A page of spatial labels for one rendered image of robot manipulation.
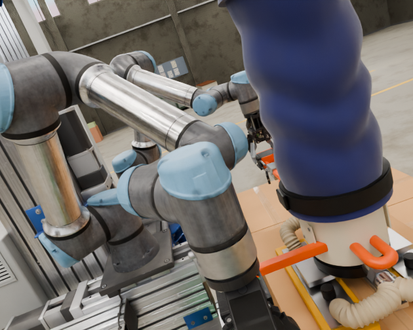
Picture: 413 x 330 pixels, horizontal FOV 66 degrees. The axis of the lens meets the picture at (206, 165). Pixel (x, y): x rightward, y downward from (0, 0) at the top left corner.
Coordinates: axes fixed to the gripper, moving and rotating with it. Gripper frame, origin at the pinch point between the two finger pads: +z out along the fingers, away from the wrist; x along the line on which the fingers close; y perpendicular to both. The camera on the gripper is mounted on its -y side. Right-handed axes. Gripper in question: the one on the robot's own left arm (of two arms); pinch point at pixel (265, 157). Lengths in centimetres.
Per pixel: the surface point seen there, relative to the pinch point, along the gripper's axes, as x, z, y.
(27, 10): -147, -161, -284
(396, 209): 56, 54, -12
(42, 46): -149, -122, -284
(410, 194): 70, 54, -20
